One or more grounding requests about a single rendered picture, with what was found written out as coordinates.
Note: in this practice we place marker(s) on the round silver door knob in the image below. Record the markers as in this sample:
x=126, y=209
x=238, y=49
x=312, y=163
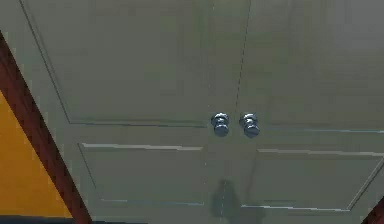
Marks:
x=250, y=125
x=220, y=124

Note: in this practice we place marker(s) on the grey panelled room door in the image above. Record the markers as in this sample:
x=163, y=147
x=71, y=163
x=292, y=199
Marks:
x=316, y=83
x=133, y=83

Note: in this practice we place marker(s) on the dark red-brown door frame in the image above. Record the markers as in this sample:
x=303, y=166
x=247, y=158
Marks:
x=36, y=133

